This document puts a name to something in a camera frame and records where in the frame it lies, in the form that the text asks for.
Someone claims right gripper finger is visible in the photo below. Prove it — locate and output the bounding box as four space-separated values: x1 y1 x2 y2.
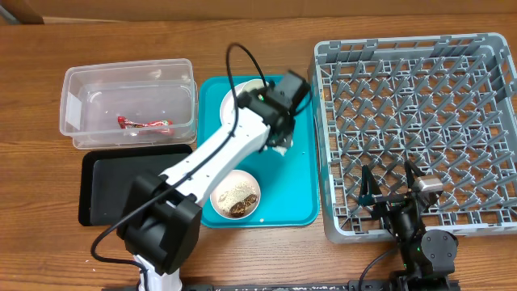
358 166 382 206
404 160 424 190

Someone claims small pink bowl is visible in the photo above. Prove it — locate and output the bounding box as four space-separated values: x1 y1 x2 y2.
210 170 261 220

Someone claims white rice pile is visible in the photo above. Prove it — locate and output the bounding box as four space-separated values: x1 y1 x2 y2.
217 181 255 212

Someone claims brown food piece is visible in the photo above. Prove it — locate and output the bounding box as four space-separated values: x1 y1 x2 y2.
229 194 259 218

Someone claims red snack wrapper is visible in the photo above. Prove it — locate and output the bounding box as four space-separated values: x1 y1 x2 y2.
117 116 174 136

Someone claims white napkin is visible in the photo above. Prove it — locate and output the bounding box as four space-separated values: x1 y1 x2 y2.
263 139 293 156

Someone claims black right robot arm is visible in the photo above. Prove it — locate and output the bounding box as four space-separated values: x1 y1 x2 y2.
357 160 460 291

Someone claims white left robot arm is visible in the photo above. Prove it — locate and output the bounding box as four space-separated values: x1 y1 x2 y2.
116 71 310 290

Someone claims grey dishwasher rack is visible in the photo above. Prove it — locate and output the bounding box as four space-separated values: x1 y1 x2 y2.
309 33 516 243

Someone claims cream cup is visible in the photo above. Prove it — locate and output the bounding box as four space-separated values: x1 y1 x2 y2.
242 79 268 92

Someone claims large pink plate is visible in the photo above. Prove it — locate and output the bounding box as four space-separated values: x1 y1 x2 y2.
219 81 248 124

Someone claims teal serving tray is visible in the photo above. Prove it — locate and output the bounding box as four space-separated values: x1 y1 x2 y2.
197 77 319 229

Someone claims clear plastic bin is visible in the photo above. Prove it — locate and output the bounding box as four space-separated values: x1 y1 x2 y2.
59 58 198 150

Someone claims black plastic tray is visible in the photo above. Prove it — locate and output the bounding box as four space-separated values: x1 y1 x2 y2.
78 145 192 226

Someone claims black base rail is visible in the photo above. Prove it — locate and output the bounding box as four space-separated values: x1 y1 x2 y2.
101 280 461 291

